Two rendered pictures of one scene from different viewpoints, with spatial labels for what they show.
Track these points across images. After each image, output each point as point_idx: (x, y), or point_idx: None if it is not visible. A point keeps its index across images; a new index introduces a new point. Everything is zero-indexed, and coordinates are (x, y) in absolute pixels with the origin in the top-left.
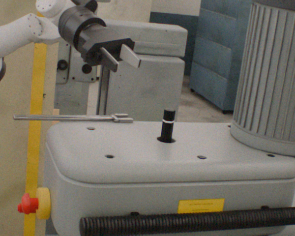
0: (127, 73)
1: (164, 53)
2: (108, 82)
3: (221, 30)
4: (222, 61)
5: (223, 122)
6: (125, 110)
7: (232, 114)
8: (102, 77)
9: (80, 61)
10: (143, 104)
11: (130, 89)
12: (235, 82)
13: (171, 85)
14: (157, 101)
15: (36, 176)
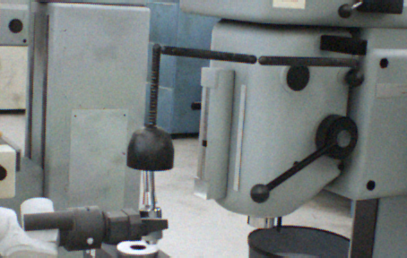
0: (74, 27)
1: (120, 2)
2: (48, 44)
3: (156, 24)
4: (163, 65)
5: (176, 148)
6: (75, 81)
7: (185, 139)
8: (34, 44)
9: (5, 15)
10: (99, 72)
11: (80, 49)
12: (185, 93)
13: (134, 43)
14: (117, 65)
15: None
